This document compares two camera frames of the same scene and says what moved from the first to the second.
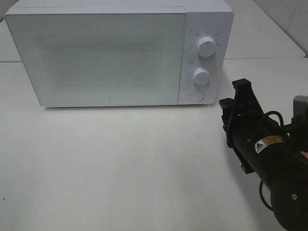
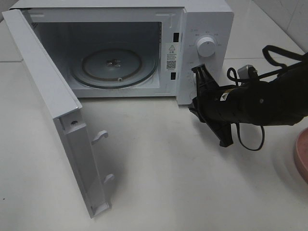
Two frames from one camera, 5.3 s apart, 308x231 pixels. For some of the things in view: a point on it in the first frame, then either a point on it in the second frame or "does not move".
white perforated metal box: [102, 59] → [65, 108]
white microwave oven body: [123, 52] does not move
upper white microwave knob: [206, 46] does not move
